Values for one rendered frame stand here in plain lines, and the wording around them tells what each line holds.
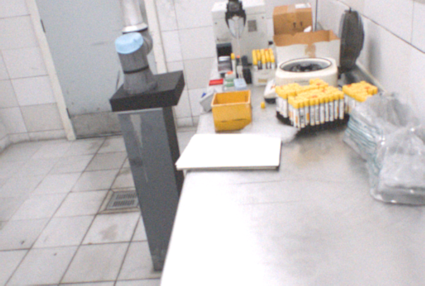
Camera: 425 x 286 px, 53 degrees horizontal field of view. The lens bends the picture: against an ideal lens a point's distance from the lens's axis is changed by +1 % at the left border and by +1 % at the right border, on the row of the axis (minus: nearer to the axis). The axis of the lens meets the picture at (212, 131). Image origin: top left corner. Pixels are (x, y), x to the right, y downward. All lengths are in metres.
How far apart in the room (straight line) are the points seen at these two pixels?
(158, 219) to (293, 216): 1.15
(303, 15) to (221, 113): 1.28
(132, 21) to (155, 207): 0.85
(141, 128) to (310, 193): 0.96
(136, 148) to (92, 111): 2.06
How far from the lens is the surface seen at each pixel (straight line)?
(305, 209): 1.04
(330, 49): 1.99
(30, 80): 4.11
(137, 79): 1.82
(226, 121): 1.46
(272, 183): 1.15
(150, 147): 1.89
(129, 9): 1.92
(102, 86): 3.81
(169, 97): 1.78
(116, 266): 2.39
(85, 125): 4.00
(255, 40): 2.24
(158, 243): 2.17
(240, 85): 1.61
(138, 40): 1.81
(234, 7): 1.80
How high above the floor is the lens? 1.47
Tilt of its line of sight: 24 degrees down
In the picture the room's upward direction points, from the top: 8 degrees counter-clockwise
